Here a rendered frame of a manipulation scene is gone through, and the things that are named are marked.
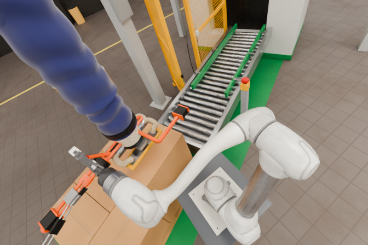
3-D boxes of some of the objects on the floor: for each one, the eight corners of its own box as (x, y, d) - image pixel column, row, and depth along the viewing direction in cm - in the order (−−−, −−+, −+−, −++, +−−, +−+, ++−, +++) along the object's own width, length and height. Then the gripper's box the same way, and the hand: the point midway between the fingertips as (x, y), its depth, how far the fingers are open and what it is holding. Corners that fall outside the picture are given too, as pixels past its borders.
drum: (85, 19, 742) (75, 4, 698) (86, 21, 718) (76, 5, 674) (76, 23, 733) (66, 8, 689) (78, 25, 709) (67, 10, 665)
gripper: (84, 178, 58) (53, 150, 68) (120, 198, 76) (91, 174, 87) (101, 158, 61) (69, 134, 72) (132, 182, 80) (103, 161, 90)
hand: (83, 157), depth 79 cm, fingers open, 13 cm apart
